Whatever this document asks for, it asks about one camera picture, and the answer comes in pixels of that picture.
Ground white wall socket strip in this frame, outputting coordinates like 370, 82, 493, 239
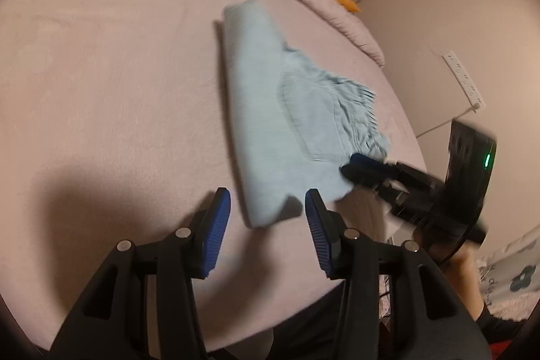
443, 51, 486, 111

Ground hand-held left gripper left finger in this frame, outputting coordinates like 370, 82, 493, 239
48, 187, 232, 360

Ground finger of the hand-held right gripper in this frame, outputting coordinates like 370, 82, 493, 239
340, 166, 406, 217
349, 152, 428, 187

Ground light blue denim shorts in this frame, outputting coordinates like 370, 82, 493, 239
222, 0, 391, 229

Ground white floral print cloth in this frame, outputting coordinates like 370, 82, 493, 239
479, 233, 540, 323

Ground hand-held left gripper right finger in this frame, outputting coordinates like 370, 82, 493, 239
304, 188, 492, 360

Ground person's dark grey clothing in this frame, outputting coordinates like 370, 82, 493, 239
257, 288, 528, 360

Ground person's right forearm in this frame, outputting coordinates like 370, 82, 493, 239
439, 244, 528, 344

